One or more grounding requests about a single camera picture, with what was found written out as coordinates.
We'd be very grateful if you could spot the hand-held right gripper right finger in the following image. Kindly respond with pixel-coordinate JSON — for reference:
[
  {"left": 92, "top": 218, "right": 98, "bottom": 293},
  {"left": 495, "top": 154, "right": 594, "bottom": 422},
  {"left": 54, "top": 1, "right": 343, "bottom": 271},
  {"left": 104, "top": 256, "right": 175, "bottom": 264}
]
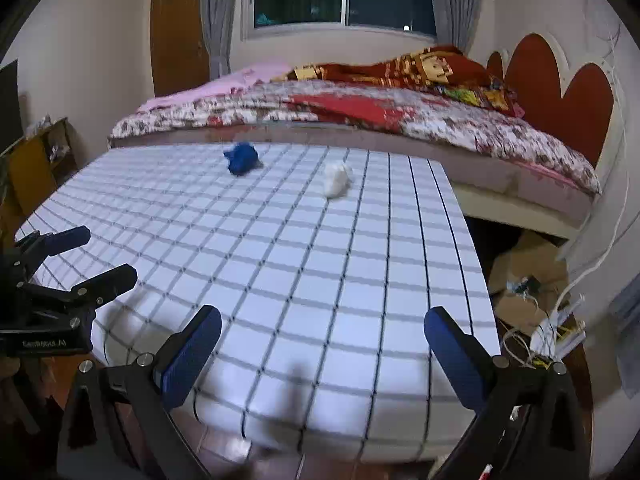
[{"left": 424, "top": 306, "right": 593, "bottom": 480}]

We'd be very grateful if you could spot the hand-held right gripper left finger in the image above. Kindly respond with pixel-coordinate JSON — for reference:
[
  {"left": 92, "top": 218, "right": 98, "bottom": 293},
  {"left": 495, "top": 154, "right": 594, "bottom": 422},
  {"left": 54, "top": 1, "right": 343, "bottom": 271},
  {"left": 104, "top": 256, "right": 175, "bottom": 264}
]
[{"left": 57, "top": 305, "right": 223, "bottom": 480}]

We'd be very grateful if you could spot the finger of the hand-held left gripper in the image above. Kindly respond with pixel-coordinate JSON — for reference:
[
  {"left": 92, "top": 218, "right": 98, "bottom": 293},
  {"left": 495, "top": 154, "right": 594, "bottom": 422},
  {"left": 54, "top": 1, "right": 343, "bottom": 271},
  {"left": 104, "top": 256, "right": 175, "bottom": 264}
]
[
  {"left": 30, "top": 264, "right": 138, "bottom": 307},
  {"left": 15, "top": 226, "right": 92, "bottom": 271}
]

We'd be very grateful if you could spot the blue cloth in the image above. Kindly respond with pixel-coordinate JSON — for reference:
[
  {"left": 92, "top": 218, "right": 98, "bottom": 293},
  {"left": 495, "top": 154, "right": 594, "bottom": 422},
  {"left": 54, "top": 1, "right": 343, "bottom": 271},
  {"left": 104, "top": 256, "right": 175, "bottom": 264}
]
[{"left": 222, "top": 142, "right": 264, "bottom": 176}]

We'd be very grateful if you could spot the white cloth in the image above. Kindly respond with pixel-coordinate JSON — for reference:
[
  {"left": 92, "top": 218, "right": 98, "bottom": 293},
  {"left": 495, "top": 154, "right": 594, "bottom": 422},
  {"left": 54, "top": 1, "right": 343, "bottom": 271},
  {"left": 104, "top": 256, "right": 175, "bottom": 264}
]
[{"left": 321, "top": 160, "right": 354, "bottom": 198}]

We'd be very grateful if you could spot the person's left hand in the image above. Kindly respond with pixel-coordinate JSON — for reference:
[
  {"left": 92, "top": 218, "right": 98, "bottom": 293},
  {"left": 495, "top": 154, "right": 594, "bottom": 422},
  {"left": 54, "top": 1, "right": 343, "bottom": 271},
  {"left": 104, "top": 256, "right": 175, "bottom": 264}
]
[{"left": 0, "top": 356, "right": 56, "bottom": 436}]

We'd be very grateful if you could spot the wooden shelf unit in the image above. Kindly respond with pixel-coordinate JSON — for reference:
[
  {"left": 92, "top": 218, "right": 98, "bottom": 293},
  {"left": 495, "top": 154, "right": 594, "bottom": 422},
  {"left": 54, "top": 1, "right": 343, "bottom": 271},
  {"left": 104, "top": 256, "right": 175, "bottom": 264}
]
[{"left": 0, "top": 117, "right": 81, "bottom": 241}]

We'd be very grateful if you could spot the open cardboard box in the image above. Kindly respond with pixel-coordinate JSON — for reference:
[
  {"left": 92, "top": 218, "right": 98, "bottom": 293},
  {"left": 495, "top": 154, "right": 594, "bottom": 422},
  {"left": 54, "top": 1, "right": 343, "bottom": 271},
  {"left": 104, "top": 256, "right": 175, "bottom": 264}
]
[{"left": 487, "top": 232, "right": 568, "bottom": 336}]

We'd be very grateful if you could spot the table with checked tablecloth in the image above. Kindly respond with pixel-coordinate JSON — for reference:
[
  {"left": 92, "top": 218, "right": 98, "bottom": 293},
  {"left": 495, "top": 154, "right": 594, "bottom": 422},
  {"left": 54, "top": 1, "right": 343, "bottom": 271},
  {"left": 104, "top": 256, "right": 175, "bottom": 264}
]
[{"left": 15, "top": 142, "right": 501, "bottom": 463}]

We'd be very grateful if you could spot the black television screen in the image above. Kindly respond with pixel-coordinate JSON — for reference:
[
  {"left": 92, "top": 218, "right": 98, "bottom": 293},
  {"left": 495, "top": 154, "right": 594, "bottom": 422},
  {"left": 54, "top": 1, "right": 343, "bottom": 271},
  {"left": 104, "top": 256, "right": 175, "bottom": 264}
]
[{"left": 0, "top": 59, "right": 25, "bottom": 153}]

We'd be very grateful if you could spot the grey hanging cloth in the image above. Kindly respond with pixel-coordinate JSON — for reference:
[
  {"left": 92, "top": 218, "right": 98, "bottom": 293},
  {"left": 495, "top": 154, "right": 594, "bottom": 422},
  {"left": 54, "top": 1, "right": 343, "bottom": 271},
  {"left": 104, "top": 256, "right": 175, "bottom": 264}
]
[{"left": 612, "top": 285, "right": 640, "bottom": 396}]

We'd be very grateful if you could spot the pink blanket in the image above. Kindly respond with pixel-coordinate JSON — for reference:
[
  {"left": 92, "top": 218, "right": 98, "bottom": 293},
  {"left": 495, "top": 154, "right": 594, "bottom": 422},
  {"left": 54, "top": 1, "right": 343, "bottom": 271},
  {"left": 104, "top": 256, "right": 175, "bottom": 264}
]
[{"left": 135, "top": 59, "right": 293, "bottom": 113}]

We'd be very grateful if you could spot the bed with floral cover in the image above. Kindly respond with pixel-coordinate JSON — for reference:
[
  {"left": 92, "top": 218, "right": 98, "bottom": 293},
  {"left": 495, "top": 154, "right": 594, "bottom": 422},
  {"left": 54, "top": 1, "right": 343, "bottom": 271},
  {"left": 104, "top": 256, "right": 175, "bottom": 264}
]
[{"left": 110, "top": 80, "right": 601, "bottom": 196}]

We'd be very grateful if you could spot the brown wooden door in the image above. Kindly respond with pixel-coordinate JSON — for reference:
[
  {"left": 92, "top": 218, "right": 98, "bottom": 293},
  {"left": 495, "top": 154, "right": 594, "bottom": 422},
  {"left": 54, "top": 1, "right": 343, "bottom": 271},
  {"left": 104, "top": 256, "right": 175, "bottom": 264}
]
[{"left": 150, "top": 0, "right": 211, "bottom": 97}]

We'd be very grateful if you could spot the grey window curtain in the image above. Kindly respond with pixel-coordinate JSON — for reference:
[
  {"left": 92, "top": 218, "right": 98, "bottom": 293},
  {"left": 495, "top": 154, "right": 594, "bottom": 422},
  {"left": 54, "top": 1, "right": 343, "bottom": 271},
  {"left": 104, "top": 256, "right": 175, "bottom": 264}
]
[
  {"left": 427, "top": 0, "right": 488, "bottom": 53},
  {"left": 201, "top": 0, "right": 257, "bottom": 81}
]

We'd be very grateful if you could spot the red patterned blanket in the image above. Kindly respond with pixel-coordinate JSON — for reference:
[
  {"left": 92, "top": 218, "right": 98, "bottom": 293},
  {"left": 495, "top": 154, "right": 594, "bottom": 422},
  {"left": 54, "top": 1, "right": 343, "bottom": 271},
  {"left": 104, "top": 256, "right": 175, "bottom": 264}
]
[{"left": 272, "top": 45, "right": 526, "bottom": 121}]

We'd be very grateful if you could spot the red scalloped headboard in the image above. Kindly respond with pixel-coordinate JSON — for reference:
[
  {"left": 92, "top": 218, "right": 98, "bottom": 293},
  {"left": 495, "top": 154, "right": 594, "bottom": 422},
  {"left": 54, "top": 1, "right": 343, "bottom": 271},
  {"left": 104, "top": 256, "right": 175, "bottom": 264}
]
[{"left": 485, "top": 32, "right": 626, "bottom": 171}]

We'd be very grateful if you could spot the thick white cable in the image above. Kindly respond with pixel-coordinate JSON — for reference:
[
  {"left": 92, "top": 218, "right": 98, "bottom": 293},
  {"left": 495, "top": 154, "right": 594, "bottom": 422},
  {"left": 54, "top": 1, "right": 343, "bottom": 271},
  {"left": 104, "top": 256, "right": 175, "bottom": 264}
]
[{"left": 550, "top": 25, "right": 632, "bottom": 321}]

